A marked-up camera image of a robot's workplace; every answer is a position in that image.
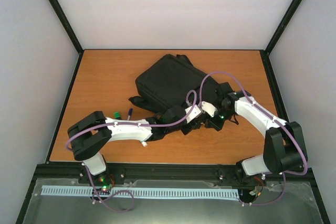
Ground green cap black highlighter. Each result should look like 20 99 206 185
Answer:
114 112 121 120

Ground small green lit circuit board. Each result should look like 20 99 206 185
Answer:
101 179 114 191

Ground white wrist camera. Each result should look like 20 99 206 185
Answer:
201 101 217 118
185 105 203 123

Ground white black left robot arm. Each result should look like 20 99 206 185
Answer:
65 105 203 184

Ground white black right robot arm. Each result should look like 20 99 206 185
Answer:
200 82 308 183

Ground black left frame post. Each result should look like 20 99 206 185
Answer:
33 0 85 55

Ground light blue cable duct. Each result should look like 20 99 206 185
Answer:
40 185 239 200

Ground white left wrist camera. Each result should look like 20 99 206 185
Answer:
185 105 203 123

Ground blue cap white marker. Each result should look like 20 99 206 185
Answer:
127 108 133 121

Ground black frame post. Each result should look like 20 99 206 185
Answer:
33 0 85 55
264 0 320 53

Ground black right frame post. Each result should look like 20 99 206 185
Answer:
264 0 320 53

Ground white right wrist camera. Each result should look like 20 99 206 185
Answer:
201 101 217 118

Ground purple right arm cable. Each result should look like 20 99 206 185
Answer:
199 71 309 208

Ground black student backpack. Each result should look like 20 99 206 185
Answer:
129 54 222 126

